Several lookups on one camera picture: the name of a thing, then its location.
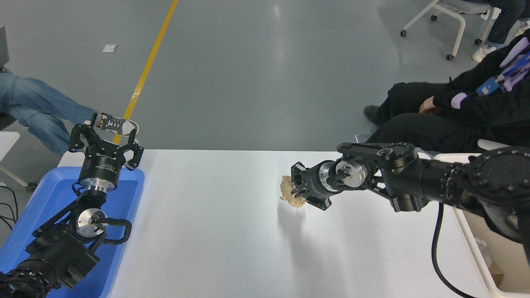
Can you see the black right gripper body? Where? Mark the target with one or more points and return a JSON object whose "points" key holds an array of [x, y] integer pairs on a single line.
{"points": [[314, 182]]}

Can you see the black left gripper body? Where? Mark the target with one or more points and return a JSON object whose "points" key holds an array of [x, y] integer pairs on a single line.
{"points": [[101, 167]]}

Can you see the tan paper ball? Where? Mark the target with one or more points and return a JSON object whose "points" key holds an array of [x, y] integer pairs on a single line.
{"points": [[287, 188]]}

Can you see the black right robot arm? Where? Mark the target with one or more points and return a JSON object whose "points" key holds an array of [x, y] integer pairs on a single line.
{"points": [[434, 178]]}

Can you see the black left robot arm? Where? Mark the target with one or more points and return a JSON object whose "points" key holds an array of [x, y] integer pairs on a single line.
{"points": [[62, 252]]}

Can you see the person's hand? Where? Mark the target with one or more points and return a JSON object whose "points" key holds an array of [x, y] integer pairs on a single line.
{"points": [[430, 106]]}

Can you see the person in blue trousers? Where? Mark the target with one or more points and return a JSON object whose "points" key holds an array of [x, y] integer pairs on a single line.
{"points": [[37, 103]]}

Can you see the blue plastic tray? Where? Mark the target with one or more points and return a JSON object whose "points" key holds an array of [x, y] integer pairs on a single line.
{"points": [[45, 194]]}

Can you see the grey metal floor plate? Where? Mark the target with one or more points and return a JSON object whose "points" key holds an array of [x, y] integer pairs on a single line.
{"points": [[360, 138]]}

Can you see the white paper scrap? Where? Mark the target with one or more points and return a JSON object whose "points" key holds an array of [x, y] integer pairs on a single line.
{"points": [[109, 48]]}

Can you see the dark grey screen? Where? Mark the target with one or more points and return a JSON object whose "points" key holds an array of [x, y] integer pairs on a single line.
{"points": [[3, 47]]}

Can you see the person in black clothing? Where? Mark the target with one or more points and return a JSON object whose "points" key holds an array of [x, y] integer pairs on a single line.
{"points": [[434, 132]]}

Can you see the clear plastic bag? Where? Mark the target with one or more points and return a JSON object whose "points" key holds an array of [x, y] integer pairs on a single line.
{"points": [[482, 250]]}

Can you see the brown cardboard piece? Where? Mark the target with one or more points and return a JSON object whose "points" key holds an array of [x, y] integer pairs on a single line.
{"points": [[495, 275]]}

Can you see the large pale bin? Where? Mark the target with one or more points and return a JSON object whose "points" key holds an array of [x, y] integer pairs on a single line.
{"points": [[509, 265]]}

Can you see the white wheeled chair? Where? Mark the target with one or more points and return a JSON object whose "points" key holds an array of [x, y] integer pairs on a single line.
{"points": [[455, 6]]}

